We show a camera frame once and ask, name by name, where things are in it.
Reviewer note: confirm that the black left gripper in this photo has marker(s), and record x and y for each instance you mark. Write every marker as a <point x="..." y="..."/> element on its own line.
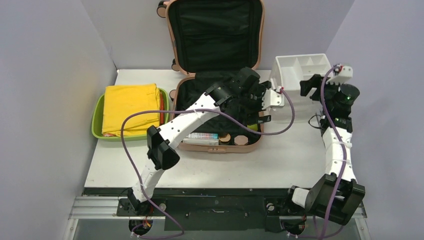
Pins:
<point x="252" y="115"/>

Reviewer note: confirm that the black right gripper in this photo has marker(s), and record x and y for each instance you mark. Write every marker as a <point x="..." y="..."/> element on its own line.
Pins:
<point x="316" y="85"/>

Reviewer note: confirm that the white plastic drawer organizer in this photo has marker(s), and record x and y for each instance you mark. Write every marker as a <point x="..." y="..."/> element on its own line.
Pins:
<point x="289" y="70"/>

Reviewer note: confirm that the pink hard-shell suitcase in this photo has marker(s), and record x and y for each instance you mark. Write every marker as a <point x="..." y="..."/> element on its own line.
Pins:
<point x="213" y="41"/>

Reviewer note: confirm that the red snack bag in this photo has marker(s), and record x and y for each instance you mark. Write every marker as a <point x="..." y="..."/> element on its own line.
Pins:
<point x="162" y="107"/>

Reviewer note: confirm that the yellow box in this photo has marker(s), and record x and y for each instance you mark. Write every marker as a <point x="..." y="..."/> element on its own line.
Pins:
<point x="121" y="101"/>

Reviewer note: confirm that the green plastic tray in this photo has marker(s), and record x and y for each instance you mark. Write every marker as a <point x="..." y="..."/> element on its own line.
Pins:
<point x="98" y="114"/>

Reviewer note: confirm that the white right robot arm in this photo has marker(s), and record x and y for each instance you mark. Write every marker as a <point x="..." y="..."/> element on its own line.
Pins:
<point x="337" y="194"/>

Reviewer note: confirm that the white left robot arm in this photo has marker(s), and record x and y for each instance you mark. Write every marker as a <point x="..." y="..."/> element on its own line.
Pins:
<point x="238" y="97"/>

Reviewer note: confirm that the small green bottle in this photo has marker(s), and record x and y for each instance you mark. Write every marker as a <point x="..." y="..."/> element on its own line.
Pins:
<point x="254" y="127"/>

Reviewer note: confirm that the octagonal pink jar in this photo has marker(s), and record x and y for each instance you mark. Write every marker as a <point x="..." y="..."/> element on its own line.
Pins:
<point x="241" y="140"/>

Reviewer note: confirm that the white toothpaste box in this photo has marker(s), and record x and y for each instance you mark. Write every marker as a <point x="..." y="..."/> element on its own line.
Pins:
<point x="200" y="138"/>

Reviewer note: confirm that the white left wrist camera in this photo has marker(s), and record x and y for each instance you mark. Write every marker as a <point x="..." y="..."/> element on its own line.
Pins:
<point x="273" y="99"/>

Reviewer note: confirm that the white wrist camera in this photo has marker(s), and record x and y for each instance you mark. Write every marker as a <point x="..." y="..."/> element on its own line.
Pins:
<point x="273" y="99"/>
<point x="342" y="75"/>

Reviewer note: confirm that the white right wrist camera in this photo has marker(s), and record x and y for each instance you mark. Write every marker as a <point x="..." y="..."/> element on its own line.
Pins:
<point x="342" y="75"/>

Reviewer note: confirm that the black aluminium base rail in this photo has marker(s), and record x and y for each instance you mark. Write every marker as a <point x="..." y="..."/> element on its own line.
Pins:
<point x="192" y="209"/>

